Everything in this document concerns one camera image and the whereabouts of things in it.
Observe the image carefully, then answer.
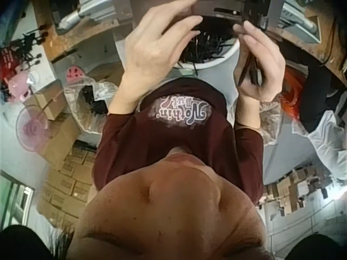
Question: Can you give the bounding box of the white round basin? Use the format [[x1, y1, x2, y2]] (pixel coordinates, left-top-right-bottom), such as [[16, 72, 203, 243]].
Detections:
[[172, 15, 242, 72]]

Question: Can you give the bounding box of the grey machine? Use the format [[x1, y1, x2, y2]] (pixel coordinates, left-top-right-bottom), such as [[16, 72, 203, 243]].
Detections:
[[238, 0, 280, 31]]

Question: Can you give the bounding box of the clear plastic bag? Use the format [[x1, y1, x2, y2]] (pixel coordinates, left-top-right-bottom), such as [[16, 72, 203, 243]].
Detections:
[[256, 101, 283, 148]]

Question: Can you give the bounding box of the pink plastic jug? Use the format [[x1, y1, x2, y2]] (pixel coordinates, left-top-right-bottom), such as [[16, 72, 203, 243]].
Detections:
[[7, 70, 41, 102]]

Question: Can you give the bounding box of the pink electric fan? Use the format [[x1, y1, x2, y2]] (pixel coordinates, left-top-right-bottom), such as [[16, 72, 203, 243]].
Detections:
[[15, 104, 51, 153]]

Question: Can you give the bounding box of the silver metal cylinder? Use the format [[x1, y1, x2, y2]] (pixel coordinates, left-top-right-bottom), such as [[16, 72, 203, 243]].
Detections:
[[55, 0, 96, 29], [279, 0, 321, 44]]

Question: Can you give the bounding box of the person's left hand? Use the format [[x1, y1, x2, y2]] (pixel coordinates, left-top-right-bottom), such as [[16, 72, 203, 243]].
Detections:
[[119, 0, 203, 95]]

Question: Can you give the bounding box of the clear bag of black parts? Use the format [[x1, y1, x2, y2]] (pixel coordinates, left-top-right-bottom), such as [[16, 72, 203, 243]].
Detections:
[[62, 75, 118, 136]]

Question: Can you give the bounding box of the heap of cardboard cartons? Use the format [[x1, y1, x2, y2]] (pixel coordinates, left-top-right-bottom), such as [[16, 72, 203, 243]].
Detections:
[[21, 80, 99, 231]]

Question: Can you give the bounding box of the distant heap of small cartons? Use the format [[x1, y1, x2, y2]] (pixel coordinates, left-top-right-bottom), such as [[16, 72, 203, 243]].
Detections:
[[264, 167, 330, 219]]

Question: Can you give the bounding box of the bundle of black sticks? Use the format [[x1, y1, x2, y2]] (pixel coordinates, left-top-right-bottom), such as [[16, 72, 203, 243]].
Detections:
[[235, 51, 266, 88]]

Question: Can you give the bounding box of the orange plastic stool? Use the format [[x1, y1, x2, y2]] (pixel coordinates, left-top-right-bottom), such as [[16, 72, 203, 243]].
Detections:
[[280, 66, 302, 116]]

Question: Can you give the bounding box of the rack of black parts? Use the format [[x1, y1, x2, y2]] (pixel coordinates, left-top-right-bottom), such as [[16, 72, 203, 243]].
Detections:
[[10, 23, 50, 70]]

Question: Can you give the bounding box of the black flat bar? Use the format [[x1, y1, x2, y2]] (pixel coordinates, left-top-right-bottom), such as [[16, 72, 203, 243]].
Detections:
[[213, 7, 244, 18]]

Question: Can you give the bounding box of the pink round perforated lid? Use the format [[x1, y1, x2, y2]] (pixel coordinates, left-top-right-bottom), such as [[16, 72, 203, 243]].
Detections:
[[66, 66, 85, 85]]

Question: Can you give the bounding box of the person's right hand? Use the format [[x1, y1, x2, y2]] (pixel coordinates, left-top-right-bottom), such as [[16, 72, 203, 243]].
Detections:
[[234, 21, 286, 102]]

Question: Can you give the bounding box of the red plastic crate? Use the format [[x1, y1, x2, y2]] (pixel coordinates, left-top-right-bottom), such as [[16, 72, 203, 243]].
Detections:
[[0, 44, 20, 75]]

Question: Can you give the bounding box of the heap of loose black sticks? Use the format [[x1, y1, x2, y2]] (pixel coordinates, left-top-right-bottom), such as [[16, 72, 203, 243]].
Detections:
[[179, 15, 240, 77]]

